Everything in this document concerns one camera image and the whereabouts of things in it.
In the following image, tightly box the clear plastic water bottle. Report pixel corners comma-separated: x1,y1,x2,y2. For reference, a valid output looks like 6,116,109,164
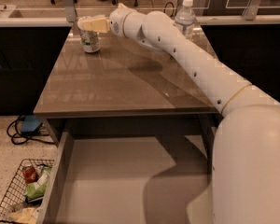
175,0,196,39

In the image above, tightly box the red can in basket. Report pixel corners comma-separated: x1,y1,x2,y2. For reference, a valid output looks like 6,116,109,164
22,164,38,184

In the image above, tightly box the green snack bag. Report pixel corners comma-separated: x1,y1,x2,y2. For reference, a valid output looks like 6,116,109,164
25,166,51,201

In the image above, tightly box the grey metal post left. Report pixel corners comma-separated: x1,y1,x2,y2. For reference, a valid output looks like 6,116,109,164
63,0,77,22

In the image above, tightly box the black wire basket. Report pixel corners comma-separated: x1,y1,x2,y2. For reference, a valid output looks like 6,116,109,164
0,159,54,223

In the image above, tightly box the grey metal post right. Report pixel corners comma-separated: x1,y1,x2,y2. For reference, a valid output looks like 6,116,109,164
242,0,261,21

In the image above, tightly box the grey cabinet with glossy top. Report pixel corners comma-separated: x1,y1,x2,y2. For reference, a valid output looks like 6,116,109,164
35,27,216,141

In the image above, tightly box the grey metal post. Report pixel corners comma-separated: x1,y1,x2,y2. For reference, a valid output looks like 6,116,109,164
63,0,77,22
242,0,261,21

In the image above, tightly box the open grey top drawer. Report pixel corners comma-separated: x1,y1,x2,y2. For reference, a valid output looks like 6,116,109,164
37,128,214,224

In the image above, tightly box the blue foot pedal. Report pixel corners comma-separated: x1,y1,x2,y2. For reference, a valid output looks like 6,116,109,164
21,115,42,134

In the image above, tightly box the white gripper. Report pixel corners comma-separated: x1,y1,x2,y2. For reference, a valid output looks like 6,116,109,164
77,3,134,37

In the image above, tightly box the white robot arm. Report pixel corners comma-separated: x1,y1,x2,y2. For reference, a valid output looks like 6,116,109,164
77,5,280,224

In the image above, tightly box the yellow snack bag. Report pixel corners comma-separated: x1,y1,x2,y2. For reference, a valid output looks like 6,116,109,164
9,207,39,224

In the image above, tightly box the black floor cable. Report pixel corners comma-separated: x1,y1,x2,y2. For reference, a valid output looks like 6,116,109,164
7,115,56,147

